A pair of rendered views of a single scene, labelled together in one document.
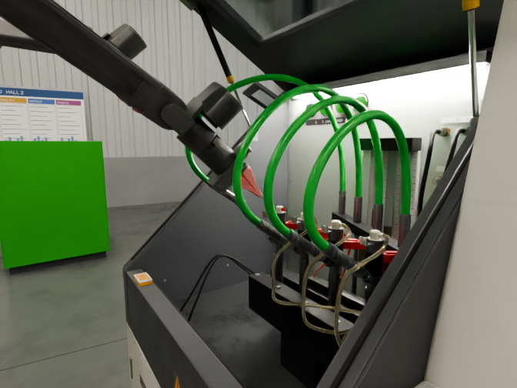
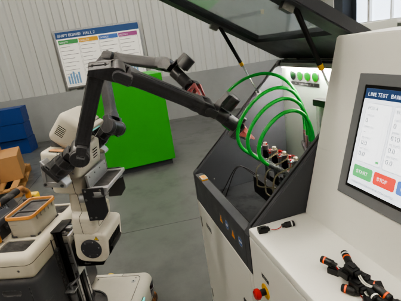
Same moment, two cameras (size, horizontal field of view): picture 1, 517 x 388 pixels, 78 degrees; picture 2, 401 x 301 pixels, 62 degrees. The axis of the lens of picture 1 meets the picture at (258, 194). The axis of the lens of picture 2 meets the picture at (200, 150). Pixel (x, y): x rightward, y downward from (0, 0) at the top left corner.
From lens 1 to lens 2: 0.83 m
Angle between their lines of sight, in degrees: 21
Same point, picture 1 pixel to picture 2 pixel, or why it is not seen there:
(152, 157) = (199, 71)
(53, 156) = (129, 89)
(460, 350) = (313, 200)
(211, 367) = (231, 209)
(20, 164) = not seen: hidden behind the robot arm
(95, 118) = (149, 43)
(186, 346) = (222, 202)
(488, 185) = (323, 142)
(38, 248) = (127, 157)
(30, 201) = not seen: hidden behind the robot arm
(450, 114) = not seen: hidden behind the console
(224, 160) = (233, 125)
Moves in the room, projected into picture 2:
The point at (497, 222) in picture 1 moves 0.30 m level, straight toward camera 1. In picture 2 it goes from (323, 156) to (256, 187)
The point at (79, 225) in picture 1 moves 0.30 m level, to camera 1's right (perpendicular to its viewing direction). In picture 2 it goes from (152, 139) to (172, 138)
